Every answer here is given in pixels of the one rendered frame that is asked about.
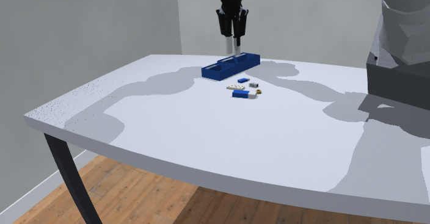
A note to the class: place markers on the blue three-compartment tray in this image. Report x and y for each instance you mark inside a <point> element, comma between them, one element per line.
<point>230,66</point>

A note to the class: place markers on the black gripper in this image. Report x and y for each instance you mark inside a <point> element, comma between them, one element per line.
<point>232,10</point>

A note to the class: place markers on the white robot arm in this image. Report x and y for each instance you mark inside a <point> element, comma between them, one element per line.
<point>405,31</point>

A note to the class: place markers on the white domino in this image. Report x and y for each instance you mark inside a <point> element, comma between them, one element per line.
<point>235,87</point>

